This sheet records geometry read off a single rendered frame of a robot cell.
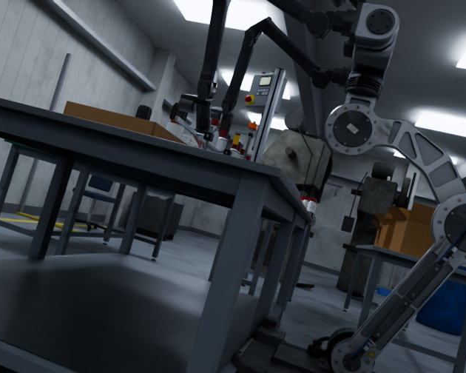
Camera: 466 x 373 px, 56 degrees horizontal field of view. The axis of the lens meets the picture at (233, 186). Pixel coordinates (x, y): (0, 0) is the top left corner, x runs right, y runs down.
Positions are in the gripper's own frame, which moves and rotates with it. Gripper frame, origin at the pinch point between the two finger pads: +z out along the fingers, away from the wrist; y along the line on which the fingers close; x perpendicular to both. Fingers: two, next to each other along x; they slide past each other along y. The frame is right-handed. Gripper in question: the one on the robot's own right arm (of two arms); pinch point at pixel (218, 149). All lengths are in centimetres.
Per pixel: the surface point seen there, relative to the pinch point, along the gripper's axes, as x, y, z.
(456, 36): 135, -263, -216
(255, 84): 8.1, -5.6, -39.5
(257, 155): 21.6, 1.6, -1.5
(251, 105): 9.6, -4.5, -27.8
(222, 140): 6.8, 19.8, -1.9
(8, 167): -172, -59, 44
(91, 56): -308, -298, -123
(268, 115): 21.3, 1.5, -23.2
